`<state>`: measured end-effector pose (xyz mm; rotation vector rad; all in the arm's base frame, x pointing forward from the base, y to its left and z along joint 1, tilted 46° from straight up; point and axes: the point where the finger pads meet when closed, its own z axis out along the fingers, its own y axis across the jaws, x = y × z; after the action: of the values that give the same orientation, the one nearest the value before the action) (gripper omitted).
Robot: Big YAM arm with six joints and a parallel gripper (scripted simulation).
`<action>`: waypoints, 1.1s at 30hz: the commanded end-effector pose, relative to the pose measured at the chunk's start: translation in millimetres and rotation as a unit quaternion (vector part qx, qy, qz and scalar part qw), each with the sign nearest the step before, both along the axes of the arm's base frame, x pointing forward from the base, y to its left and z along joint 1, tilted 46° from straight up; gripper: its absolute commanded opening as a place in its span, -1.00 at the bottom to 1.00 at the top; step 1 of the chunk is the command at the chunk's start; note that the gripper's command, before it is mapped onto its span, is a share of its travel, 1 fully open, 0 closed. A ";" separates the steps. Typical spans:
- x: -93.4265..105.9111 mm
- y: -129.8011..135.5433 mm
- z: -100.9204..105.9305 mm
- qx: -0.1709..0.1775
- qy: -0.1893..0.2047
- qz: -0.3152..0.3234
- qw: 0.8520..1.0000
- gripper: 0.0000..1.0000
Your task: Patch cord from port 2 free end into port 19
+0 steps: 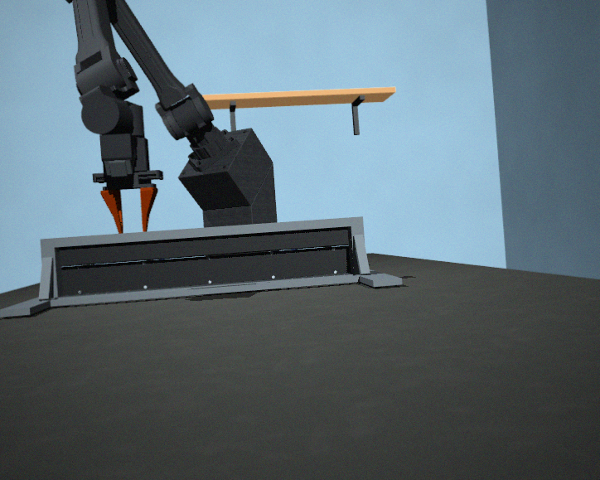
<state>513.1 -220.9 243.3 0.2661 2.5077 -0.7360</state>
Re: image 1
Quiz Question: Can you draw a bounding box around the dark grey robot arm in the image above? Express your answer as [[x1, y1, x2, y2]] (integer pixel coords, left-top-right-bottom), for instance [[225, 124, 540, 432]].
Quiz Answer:
[[66, 0, 239, 177]]

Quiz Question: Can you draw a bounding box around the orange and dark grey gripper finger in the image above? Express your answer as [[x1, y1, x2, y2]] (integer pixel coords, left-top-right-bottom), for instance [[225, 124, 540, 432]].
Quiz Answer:
[[140, 187, 158, 232], [100, 190, 123, 234]]

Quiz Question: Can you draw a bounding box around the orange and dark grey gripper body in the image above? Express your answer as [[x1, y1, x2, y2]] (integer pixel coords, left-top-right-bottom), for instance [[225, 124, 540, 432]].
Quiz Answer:
[[93, 170, 163, 191]]

